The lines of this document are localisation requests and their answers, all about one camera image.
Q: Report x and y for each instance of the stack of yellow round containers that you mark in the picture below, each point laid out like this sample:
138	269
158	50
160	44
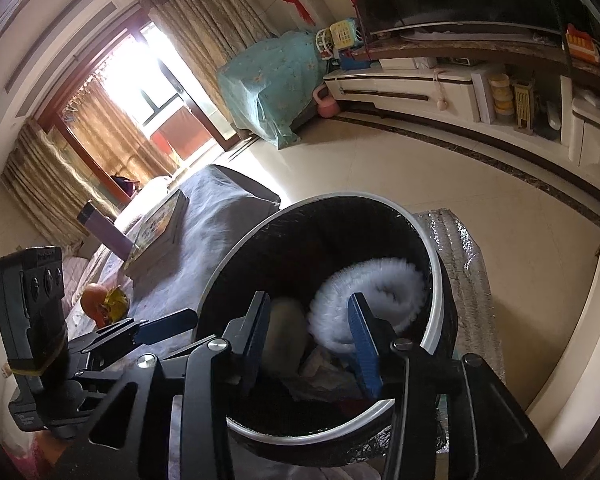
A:
499	95

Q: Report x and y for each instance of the pink kettlebell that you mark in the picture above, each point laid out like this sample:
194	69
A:
326	104

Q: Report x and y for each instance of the red and yellow wooden toy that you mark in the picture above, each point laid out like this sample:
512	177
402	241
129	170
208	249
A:
582	42

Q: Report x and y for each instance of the white fluffy brush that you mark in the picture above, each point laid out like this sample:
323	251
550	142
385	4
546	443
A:
370	285

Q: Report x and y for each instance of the black trash bin white rim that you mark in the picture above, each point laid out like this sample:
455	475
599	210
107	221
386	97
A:
280	240

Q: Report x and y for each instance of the yellow toy cash register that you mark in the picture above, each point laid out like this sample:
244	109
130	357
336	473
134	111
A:
345	35

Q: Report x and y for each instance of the white flat box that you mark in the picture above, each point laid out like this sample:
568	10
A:
407	64

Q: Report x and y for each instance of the beige patterned curtain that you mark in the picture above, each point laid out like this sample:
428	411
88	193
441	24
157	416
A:
45	180
215	5

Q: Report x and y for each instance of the stack of picture books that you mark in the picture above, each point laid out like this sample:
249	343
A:
155	230

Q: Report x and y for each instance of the purple grey fleece blanket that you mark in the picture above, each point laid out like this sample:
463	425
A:
215	220

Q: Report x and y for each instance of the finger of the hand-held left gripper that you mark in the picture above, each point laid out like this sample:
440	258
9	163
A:
155	327

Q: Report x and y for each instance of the white television cabinet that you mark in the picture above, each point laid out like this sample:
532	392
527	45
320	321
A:
405	92

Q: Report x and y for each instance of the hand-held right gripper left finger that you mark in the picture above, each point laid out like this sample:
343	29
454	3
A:
255	340

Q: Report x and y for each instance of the wooden framed glass door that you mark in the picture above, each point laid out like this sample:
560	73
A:
145	75

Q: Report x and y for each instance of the dark green pole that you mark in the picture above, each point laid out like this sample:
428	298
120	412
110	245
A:
561	27

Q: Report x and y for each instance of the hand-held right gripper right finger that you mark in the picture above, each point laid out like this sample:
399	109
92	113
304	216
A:
365	350

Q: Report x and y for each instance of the blue toy box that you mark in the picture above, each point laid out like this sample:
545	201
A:
357	61

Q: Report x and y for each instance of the gold wrapper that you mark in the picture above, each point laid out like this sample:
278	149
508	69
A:
116	305

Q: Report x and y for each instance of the wooden abacus toy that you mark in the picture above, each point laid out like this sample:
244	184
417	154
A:
524	105

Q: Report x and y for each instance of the orange fruit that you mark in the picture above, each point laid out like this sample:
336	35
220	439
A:
92	302

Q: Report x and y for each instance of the teal cloth covered furniture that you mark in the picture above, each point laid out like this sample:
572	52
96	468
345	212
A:
265	85

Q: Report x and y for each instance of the white paper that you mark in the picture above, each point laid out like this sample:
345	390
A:
287	335

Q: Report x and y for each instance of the silver foil mat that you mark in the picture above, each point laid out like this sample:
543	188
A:
465	270

